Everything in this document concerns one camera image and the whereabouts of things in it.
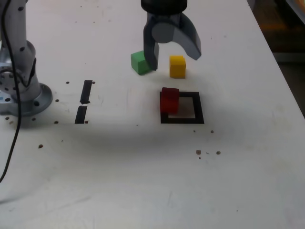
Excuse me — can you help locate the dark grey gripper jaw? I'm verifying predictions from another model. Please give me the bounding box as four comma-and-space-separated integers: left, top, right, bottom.
142, 23, 160, 72

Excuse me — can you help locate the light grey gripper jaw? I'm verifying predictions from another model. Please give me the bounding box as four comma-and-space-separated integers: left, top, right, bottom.
151, 12, 203, 62

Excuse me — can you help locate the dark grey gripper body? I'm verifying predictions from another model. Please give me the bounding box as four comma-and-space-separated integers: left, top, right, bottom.
145, 11, 184, 27

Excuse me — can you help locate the green cube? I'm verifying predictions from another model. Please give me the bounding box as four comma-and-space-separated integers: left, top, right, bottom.
130, 50, 153, 76

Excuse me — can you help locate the yellow cube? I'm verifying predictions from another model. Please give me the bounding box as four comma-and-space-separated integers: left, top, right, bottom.
169, 55, 187, 79

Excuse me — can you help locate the red cube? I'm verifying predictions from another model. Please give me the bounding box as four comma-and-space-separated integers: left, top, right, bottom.
160, 87, 180, 114

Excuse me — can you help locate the black tape square outline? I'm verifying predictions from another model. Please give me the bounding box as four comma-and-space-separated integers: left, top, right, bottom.
159, 91, 205, 125

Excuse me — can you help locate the black tape strip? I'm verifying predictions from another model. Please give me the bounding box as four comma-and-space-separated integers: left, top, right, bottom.
74, 79, 93, 125

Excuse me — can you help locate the black cable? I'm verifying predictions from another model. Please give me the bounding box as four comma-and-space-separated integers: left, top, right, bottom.
0, 0, 22, 183

